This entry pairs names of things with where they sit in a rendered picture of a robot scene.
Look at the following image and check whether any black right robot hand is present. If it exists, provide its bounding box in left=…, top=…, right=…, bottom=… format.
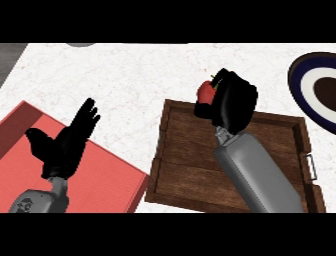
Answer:
left=194, top=67, right=260, bottom=136

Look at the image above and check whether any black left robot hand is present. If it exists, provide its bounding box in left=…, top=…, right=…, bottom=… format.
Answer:
left=25, top=97, right=102, bottom=181

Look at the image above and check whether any red tray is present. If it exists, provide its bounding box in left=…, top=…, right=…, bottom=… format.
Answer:
left=0, top=100, right=151, bottom=214

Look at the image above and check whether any blue and white plate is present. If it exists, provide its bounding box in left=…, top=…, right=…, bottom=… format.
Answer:
left=287, top=51, right=336, bottom=143

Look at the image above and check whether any brown wooden tray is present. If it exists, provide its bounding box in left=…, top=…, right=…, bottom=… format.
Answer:
left=143, top=98, right=328, bottom=214

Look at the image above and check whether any grey round object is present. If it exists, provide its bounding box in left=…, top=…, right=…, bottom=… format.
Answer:
left=65, top=42, right=98, bottom=48

